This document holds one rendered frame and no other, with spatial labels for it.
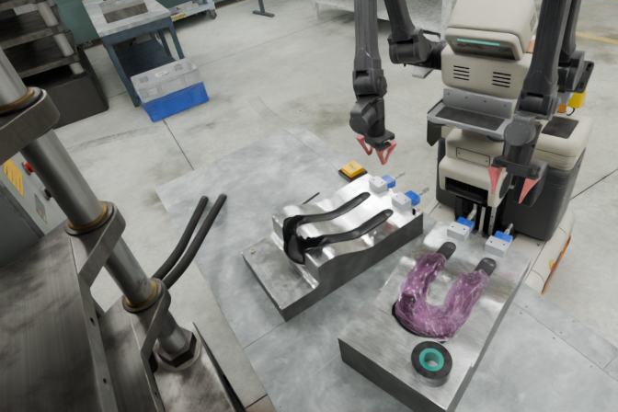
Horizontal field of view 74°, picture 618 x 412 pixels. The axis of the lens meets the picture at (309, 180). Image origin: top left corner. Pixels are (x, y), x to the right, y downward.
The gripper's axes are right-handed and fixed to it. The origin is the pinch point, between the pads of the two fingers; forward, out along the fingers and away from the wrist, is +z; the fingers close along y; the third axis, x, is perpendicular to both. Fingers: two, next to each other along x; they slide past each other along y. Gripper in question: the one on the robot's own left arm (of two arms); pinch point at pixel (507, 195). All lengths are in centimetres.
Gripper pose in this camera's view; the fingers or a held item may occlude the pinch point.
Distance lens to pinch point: 118.1
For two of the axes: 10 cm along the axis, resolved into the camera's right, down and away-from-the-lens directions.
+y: 7.5, 3.1, -5.9
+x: 6.5, -1.5, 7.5
